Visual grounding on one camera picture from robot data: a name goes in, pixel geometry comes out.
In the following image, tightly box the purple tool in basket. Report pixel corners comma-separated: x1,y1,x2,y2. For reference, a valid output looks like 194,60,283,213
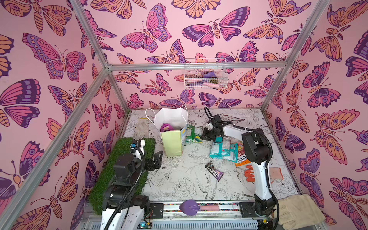
203,72,217,79

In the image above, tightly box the orange Fox's fruits bag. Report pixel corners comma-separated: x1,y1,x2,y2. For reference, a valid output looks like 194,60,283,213
235,142,250,167

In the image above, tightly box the grey work glove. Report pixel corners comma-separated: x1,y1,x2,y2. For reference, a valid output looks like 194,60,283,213
133,118,149,140

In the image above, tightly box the green rainbow snack bag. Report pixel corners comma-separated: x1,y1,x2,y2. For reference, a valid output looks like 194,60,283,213
185,125,202,143

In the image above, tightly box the green artificial grass mat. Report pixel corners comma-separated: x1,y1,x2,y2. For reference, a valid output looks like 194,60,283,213
89,138,156,216

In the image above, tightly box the dark M&M's chocolate packet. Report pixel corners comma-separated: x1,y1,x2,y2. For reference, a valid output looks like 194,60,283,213
205,162,224,182

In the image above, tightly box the red coated garden glove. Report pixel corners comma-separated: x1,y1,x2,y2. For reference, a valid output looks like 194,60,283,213
244,164,284,183

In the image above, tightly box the purple grape gummy bag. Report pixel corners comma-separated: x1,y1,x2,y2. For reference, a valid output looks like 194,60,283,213
160,123,175,133

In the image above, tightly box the purple trowel pink handle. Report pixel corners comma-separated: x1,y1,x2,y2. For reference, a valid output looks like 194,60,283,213
179,199,220,216

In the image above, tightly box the white wire basket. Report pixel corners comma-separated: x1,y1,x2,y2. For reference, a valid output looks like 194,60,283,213
183,61,229,90

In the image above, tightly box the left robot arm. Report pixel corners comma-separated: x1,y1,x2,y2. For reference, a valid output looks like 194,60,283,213
100,140,164,230

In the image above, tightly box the beige leather glove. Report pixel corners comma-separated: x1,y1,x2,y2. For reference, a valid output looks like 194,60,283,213
278,194,325,230

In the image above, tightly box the white paper bag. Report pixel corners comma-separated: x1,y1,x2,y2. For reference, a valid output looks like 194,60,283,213
145,105,188,157

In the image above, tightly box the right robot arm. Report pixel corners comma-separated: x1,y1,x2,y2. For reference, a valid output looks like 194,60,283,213
201,107,279,217

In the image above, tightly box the teal mint candy bag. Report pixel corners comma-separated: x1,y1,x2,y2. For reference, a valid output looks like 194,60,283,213
209,137,238,163

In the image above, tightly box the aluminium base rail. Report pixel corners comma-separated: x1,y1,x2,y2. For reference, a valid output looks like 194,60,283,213
77,201,277,230

